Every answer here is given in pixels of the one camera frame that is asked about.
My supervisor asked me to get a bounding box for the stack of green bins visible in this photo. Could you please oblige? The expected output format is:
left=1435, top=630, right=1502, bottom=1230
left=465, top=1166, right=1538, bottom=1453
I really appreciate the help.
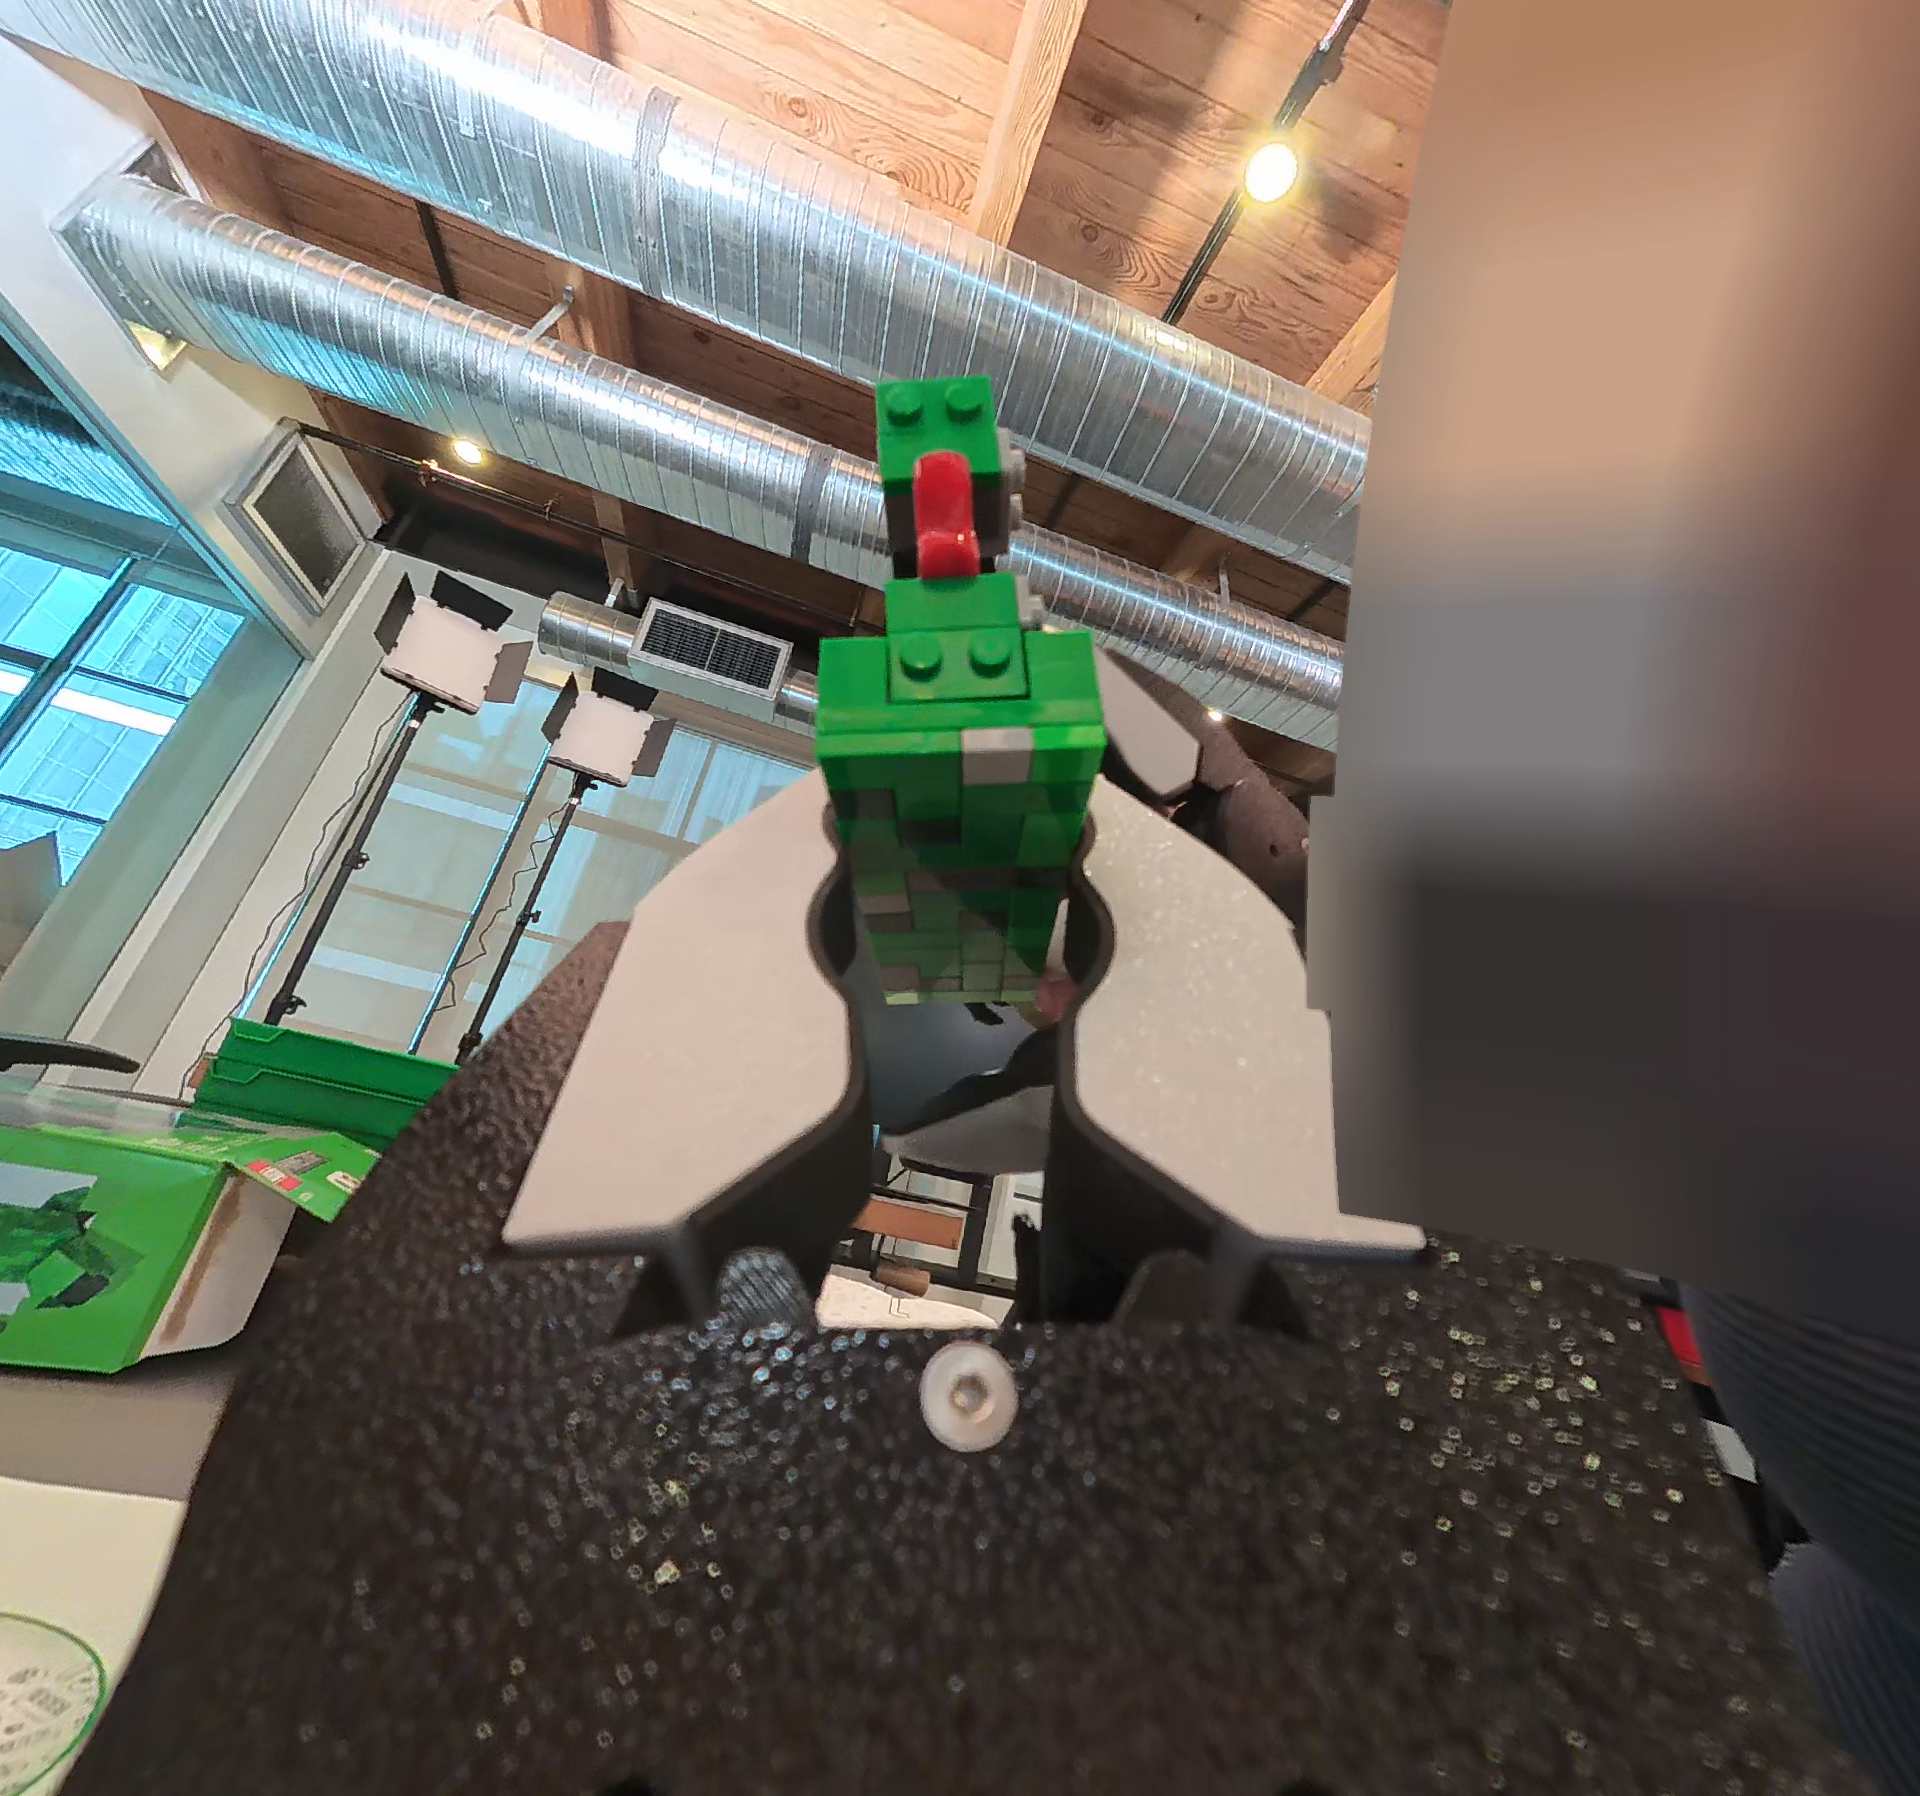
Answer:
left=187, top=1017, right=459, bottom=1153

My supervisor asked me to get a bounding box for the black lighting track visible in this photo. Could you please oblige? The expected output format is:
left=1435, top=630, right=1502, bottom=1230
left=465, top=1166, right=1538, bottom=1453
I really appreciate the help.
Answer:
left=1162, top=0, right=1465, bottom=329

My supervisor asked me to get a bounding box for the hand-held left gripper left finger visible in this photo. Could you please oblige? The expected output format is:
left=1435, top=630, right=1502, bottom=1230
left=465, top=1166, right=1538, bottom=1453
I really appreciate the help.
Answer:
left=503, top=775, right=874, bottom=1324

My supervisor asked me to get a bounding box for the studio panel light on stand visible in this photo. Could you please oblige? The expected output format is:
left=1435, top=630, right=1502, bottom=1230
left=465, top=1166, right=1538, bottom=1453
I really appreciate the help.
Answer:
left=262, top=573, right=533, bottom=1024
left=451, top=667, right=676, bottom=1063

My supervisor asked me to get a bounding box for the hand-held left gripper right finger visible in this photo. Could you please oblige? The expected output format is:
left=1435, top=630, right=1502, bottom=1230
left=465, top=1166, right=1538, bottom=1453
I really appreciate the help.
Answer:
left=1049, top=775, right=1430, bottom=1324

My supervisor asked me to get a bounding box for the green brick figure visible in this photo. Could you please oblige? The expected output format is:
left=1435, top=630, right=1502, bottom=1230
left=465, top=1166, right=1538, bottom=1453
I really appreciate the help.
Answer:
left=814, top=375, right=1112, bottom=1013

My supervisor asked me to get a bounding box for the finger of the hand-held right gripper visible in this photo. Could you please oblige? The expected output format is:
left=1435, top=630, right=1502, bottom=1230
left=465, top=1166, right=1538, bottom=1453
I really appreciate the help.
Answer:
left=1101, top=648, right=1205, bottom=802

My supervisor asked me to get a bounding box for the green cardboard box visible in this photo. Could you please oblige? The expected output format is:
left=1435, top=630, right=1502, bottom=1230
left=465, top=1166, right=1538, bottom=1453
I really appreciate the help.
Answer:
left=0, top=1113, right=383, bottom=1379

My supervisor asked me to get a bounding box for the short silver air duct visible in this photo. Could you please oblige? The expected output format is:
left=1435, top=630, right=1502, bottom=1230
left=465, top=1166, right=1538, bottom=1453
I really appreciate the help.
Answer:
left=540, top=593, right=819, bottom=734

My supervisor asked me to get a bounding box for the white duct air register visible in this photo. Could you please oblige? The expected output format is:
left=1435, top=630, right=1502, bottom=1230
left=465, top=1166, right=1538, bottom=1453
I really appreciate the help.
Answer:
left=629, top=601, right=792, bottom=694

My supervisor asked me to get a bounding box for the grey wall vent grille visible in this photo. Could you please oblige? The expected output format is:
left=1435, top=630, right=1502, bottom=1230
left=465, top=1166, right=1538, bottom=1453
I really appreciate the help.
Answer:
left=223, top=428, right=369, bottom=614

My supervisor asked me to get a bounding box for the wide silver air duct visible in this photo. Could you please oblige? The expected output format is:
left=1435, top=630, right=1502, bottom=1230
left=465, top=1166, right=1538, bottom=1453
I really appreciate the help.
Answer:
left=0, top=0, right=1372, bottom=581

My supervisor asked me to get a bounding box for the large glass window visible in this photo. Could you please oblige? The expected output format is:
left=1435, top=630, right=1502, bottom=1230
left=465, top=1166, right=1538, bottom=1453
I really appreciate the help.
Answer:
left=255, top=715, right=819, bottom=1063

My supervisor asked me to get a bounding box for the person's blue clothing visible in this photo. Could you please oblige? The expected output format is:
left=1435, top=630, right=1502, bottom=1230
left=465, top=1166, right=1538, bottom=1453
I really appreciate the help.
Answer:
left=1679, top=1278, right=1920, bottom=1796

